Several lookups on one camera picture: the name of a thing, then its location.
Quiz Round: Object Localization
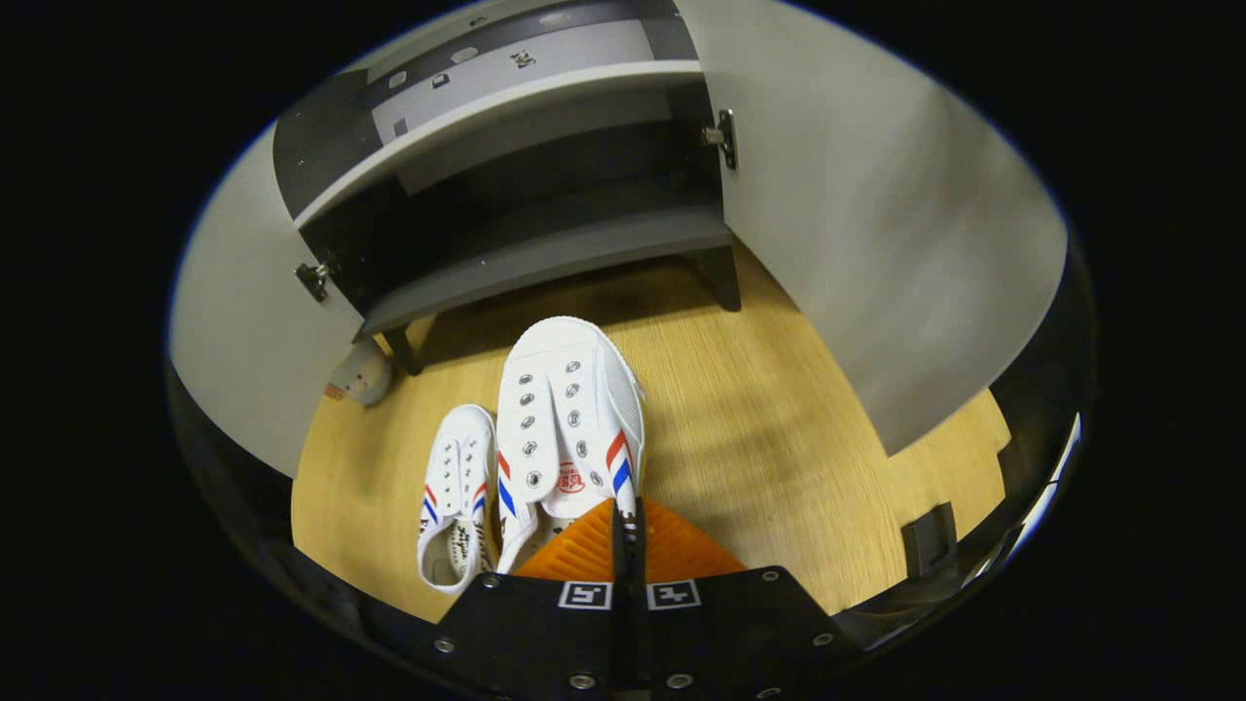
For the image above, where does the white cabinet door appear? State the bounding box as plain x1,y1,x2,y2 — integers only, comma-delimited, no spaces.
675,0,1070,457
167,122,390,478

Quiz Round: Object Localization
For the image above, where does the white striped canvas shoe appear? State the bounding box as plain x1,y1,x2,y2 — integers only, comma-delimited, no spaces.
417,404,499,595
495,316,648,575

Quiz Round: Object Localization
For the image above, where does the small beige figurine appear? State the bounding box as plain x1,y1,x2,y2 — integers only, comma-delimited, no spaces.
324,341,393,407

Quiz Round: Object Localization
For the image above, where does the small black box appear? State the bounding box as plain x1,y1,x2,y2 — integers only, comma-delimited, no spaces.
900,501,958,577

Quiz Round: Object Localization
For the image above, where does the metal door hinge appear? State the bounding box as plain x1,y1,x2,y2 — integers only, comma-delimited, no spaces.
703,109,738,171
295,255,337,303

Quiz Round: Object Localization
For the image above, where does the white cabinet shelf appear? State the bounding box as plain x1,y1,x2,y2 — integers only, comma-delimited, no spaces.
292,60,704,230

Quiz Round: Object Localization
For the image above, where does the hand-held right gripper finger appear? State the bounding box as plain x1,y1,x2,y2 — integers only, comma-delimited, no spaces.
433,497,634,701
631,497,858,701

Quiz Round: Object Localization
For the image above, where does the white shoe cabinet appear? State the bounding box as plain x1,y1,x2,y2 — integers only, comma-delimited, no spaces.
273,0,743,376

